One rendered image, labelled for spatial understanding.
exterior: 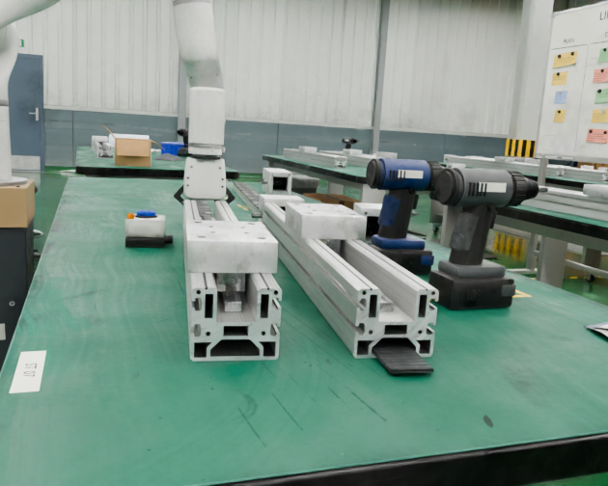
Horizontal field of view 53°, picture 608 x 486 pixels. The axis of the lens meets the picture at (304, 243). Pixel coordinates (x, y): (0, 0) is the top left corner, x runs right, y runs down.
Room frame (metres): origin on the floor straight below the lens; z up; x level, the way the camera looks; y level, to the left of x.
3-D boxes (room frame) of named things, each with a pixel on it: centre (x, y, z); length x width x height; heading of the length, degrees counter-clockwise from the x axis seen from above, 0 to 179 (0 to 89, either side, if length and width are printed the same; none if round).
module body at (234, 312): (1.05, 0.15, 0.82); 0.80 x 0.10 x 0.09; 12
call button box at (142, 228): (1.30, 0.33, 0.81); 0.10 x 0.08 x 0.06; 102
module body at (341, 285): (1.09, -0.03, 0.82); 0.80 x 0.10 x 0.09; 12
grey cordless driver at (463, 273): (0.98, -0.30, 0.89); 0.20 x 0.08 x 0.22; 110
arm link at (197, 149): (1.50, 0.25, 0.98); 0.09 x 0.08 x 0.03; 102
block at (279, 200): (1.53, 0.07, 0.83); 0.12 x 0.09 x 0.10; 102
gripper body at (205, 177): (1.50, 0.25, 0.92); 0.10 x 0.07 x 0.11; 102
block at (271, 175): (2.47, 0.13, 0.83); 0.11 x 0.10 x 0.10; 101
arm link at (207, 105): (1.50, 0.25, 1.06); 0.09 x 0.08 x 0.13; 3
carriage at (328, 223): (1.09, -0.03, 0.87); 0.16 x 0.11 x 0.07; 12
